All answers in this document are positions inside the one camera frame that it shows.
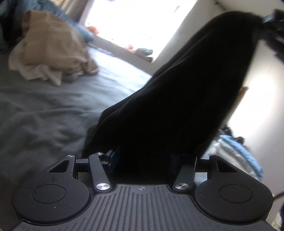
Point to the blue duvet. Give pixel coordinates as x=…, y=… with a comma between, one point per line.
x=12, y=13

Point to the cardboard sheet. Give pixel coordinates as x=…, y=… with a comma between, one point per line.
x=241, y=94

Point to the grey bed blanket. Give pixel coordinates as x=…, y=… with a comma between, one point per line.
x=42, y=123

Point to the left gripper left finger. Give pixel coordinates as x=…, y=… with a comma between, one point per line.
x=100, y=181

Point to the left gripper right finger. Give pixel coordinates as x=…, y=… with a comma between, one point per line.
x=185, y=179

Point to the orange item on sill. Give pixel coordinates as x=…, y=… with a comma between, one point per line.
x=92, y=29

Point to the black t-shirt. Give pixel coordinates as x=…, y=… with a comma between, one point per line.
x=176, y=114

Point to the folded clothes stack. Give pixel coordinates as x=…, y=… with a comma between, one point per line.
x=235, y=153

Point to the clothes on window sill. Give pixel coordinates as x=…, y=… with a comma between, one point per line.
x=145, y=52

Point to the beige clothes pile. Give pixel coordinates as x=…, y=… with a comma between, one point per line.
x=50, y=50

